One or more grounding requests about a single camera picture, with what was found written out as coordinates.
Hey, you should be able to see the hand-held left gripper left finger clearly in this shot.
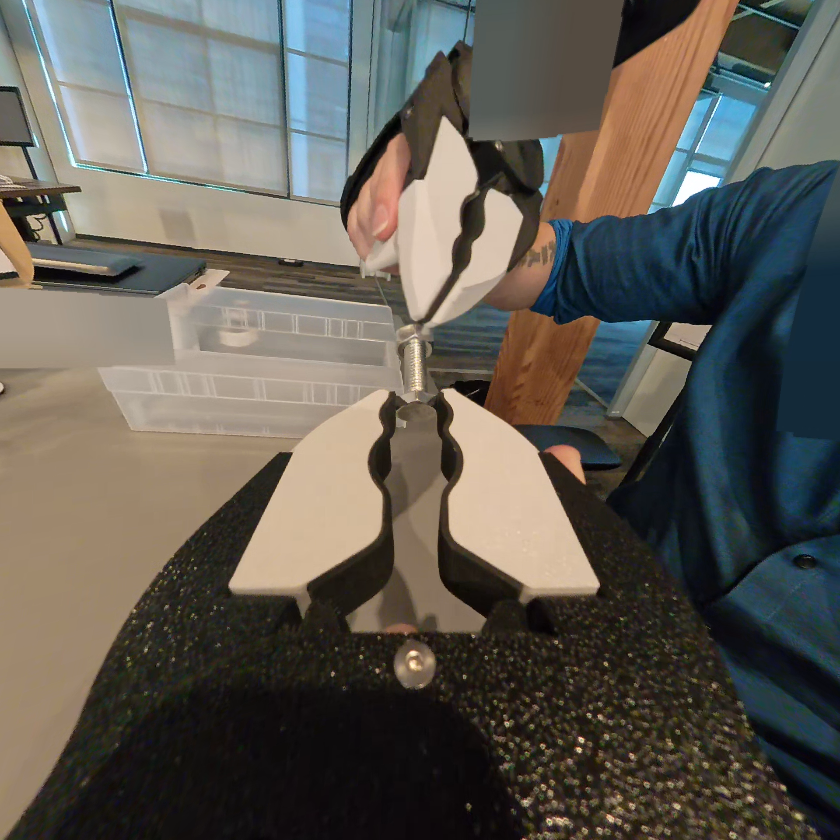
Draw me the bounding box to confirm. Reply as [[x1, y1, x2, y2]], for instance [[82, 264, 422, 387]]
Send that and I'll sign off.
[[227, 389, 396, 605]]

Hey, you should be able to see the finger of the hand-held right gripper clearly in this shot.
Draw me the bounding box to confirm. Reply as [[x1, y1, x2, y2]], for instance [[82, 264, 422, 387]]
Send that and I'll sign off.
[[395, 115, 481, 320], [425, 189, 527, 327]]

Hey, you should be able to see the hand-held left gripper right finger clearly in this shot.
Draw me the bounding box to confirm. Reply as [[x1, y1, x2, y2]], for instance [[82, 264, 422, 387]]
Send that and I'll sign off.
[[437, 389, 601, 605]]

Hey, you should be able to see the steel hex bolt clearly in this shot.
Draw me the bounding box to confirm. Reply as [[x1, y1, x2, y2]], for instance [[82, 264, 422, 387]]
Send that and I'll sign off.
[[395, 338, 439, 422]]

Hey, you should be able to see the person's right forearm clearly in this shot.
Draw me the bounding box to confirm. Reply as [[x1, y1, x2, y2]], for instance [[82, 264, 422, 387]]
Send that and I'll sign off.
[[482, 220, 572, 311]]

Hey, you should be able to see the person's right hand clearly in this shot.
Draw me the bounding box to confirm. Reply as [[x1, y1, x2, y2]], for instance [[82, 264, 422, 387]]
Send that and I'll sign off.
[[346, 134, 421, 273]]

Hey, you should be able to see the person's left hand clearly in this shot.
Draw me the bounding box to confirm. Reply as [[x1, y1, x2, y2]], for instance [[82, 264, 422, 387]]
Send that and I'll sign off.
[[543, 445, 589, 485]]

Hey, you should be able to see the clear plastic bin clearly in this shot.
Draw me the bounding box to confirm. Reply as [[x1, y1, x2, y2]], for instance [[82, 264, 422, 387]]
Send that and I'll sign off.
[[98, 283, 406, 439]]

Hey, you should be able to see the window with white blind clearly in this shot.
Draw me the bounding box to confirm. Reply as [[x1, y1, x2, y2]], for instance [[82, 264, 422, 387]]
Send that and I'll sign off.
[[26, 0, 473, 206]]

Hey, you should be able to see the person's blue shirt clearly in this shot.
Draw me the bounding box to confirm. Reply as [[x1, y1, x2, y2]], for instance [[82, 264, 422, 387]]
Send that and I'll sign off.
[[532, 161, 840, 834]]

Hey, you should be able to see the black flat box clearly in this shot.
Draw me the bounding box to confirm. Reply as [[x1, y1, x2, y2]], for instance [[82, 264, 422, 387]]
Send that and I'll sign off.
[[26, 243, 208, 296]]

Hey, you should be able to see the silver laptop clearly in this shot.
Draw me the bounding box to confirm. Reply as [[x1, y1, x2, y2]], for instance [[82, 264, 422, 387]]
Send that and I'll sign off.
[[29, 246, 142, 277]]

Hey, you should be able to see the long brown desk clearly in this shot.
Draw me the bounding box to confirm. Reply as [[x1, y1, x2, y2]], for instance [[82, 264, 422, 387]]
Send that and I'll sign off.
[[0, 177, 83, 245]]

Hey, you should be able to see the small black monitor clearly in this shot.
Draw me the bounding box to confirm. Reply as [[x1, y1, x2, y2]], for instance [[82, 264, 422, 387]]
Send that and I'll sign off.
[[0, 85, 38, 181]]

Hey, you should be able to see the light wooden support post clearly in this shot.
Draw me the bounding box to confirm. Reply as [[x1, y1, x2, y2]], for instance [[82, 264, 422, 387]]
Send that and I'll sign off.
[[484, 0, 739, 426]]

